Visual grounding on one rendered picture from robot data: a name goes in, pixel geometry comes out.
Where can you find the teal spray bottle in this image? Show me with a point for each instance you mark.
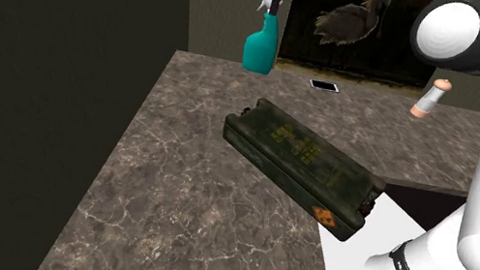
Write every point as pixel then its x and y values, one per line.
pixel 261 49

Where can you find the white-framed black phone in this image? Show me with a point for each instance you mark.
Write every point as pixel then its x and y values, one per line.
pixel 323 86

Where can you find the dark green metal case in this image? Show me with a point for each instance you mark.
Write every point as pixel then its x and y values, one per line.
pixel 298 160

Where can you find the beige and grey bottle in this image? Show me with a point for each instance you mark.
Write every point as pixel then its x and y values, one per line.
pixel 428 101

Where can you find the dark bird wall picture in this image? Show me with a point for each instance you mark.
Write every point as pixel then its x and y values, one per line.
pixel 355 32

